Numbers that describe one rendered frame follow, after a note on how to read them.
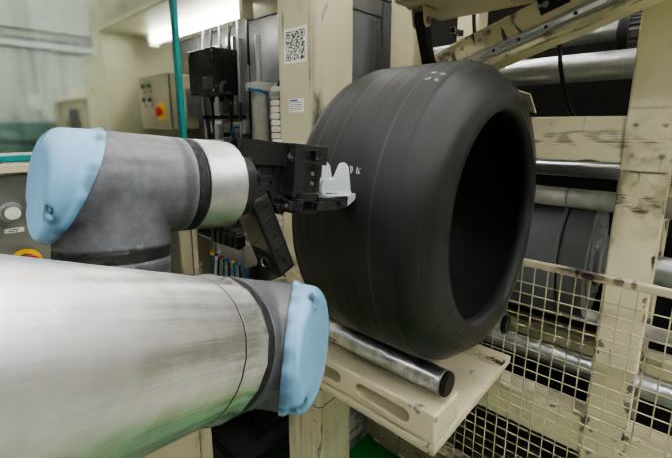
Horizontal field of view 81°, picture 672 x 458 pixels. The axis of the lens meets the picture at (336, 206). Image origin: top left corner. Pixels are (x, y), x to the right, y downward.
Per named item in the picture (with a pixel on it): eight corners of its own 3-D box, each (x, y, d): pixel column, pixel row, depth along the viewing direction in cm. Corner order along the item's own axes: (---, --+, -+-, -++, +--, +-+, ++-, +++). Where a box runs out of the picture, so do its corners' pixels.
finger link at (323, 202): (356, 197, 52) (307, 198, 45) (355, 208, 52) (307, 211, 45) (330, 193, 55) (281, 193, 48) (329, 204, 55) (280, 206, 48)
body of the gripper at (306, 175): (333, 147, 48) (252, 138, 39) (328, 216, 49) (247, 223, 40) (292, 145, 53) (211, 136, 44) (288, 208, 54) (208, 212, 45)
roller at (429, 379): (301, 332, 89) (299, 314, 88) (315, 323, 93) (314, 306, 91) (442, 404, 66) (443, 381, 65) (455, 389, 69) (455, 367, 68)
